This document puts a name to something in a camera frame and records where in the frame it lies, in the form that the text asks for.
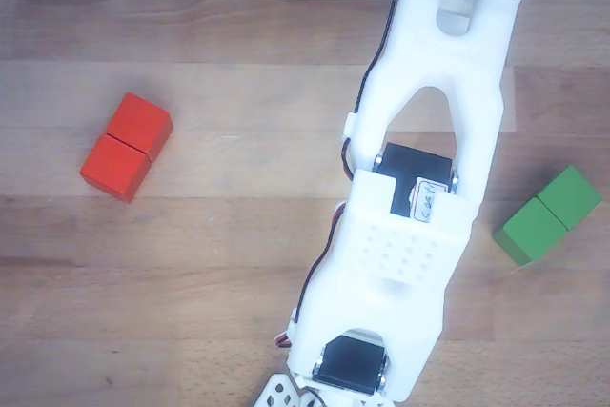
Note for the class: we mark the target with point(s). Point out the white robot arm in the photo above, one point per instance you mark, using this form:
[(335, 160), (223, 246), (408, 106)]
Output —
[(429, 68)]

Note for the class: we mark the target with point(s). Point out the long red block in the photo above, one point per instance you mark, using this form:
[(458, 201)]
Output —
[(124, 154)]

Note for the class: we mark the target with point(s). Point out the long green block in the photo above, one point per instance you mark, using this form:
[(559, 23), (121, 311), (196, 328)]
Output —
[(538, 226)]

